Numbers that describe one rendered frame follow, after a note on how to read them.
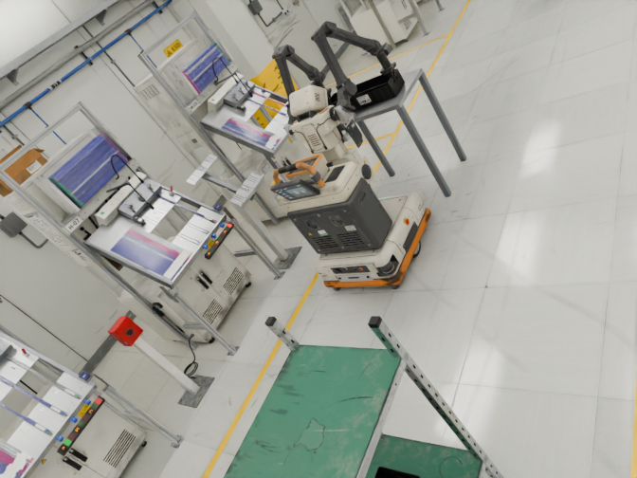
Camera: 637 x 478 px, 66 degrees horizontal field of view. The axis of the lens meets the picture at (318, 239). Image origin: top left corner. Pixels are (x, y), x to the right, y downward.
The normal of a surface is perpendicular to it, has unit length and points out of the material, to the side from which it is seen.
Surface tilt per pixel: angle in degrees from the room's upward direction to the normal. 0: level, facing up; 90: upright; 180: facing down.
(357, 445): 0
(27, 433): 47
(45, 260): 90
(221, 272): 90
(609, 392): 0
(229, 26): 90
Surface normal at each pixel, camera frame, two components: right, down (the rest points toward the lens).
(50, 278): 0.73, -0.11
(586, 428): -0.54, -0.70
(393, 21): -0.41, 0.71
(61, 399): 0.17, -0.56
